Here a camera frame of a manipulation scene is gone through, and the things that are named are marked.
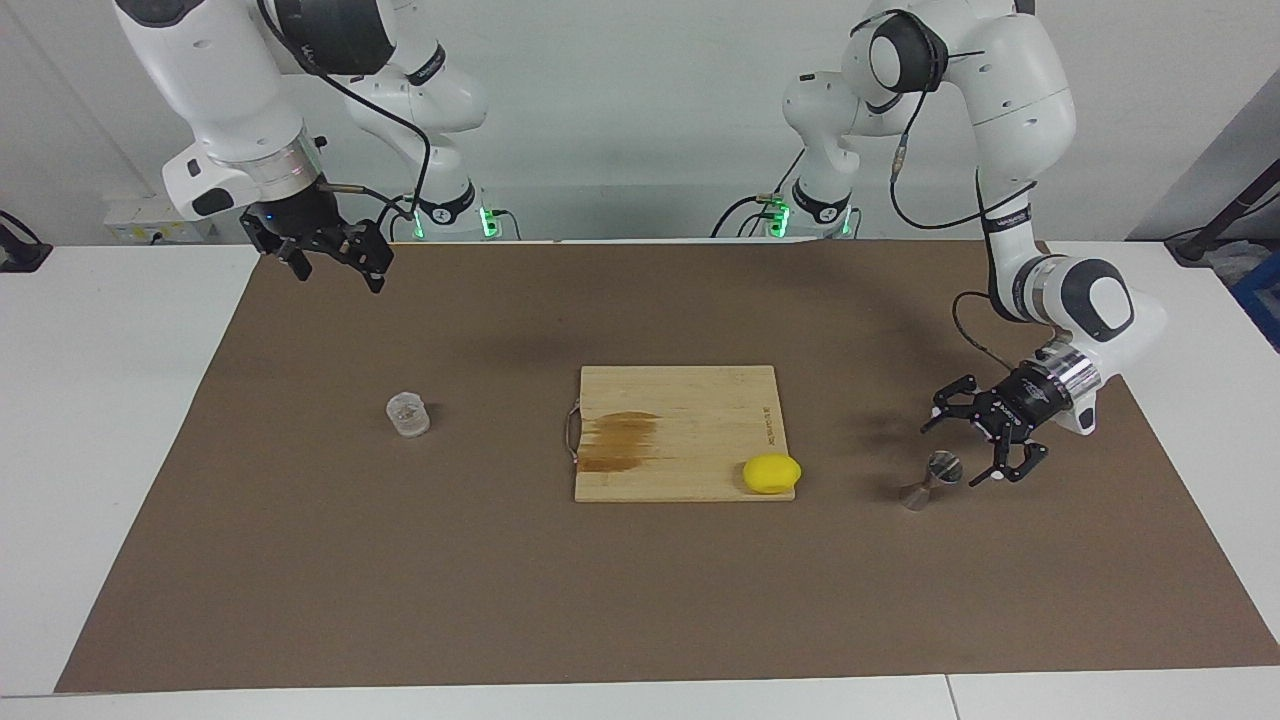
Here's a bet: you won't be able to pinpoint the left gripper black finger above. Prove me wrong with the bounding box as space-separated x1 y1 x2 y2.
920 375 1001 436
965 440 1049 488

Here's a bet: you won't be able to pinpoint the steel jigger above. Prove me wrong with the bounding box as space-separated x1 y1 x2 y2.
899 451 964 512

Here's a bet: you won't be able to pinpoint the clear plastic cup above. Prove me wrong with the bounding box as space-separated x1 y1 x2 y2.
386 392 431 440

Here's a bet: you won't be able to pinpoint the yellow lemon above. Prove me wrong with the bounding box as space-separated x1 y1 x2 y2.
742 453 802 496

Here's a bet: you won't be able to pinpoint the blue crate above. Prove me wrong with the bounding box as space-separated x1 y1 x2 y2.
1228 250 1280 351

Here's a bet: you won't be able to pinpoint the black stand pole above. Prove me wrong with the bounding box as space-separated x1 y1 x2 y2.
1165 185 1280 266

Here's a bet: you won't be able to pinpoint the wooden cutting board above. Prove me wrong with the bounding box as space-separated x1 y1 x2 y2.
565 365 798 504

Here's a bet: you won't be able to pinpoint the brown table mat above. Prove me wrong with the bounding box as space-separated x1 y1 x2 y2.
55 240 1280 694

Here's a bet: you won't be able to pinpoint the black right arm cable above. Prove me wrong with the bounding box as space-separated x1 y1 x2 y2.
255 0 433 241

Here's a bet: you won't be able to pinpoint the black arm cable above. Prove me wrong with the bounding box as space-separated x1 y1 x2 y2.
850 10 1041 373
255 0 433 241

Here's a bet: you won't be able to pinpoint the black right base cables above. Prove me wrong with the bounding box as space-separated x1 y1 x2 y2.
375 195 521 241

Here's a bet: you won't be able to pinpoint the black base cables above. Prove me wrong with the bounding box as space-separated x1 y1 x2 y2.
375 195 521 241
712 150 806 239

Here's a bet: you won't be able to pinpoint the white wall socket box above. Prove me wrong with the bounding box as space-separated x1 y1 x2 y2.
105 195 216 244

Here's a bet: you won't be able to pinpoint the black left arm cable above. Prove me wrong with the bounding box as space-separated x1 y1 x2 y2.
850 10 1041 373

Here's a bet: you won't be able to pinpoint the black clamp mount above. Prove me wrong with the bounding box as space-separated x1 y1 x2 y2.
0 210 53 273

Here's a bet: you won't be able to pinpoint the black left base cables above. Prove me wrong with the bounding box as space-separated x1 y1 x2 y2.
712 150 806 239

